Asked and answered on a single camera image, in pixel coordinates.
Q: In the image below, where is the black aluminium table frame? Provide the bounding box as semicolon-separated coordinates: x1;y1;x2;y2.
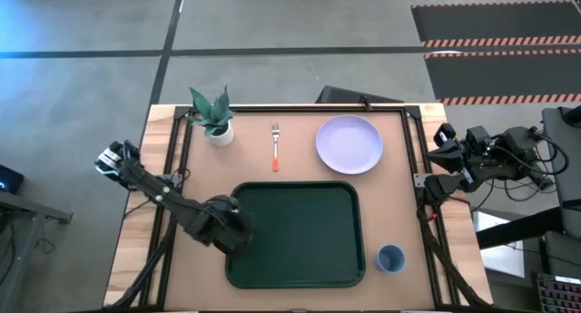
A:
103;103;494;313

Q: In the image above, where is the black diagonal strut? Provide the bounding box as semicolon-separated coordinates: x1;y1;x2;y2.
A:
475;206;565;250

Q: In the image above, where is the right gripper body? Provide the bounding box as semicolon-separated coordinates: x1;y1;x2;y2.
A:
455;126;497;179

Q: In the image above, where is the white rectangular panel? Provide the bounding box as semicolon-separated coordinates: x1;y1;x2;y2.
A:
471;210;527;279

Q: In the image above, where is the green leafy plant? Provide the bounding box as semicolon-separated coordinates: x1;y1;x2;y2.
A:
189;85;236;137

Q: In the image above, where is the black flat object behind table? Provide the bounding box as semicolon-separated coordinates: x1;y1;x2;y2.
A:
315;84;404;105

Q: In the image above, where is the black orange-striped floor mat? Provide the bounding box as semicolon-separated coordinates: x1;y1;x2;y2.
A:
410;0;581;49
424;48;581;106

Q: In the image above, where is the black backlit keyboard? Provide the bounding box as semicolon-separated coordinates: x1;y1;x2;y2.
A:
537;272;581;313

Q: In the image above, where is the white plant pot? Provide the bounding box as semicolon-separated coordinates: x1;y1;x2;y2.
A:
207;120;236;148

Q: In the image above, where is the orange-handled metal fork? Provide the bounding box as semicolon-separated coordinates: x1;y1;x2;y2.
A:
271;121;281;173

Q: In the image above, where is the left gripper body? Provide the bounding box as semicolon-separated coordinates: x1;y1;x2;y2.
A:
194;193;255;259

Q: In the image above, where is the lilac plastic plate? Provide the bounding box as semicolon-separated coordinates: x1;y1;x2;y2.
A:
315;114;384;176

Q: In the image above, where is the blue ribbed cup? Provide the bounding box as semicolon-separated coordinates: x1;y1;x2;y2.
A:
374;244;407;275

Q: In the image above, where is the dark green plastic tray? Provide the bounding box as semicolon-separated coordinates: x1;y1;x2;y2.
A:
224;181;367;290

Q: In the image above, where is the black device with blue light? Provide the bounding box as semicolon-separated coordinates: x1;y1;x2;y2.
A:
0;163;25;195

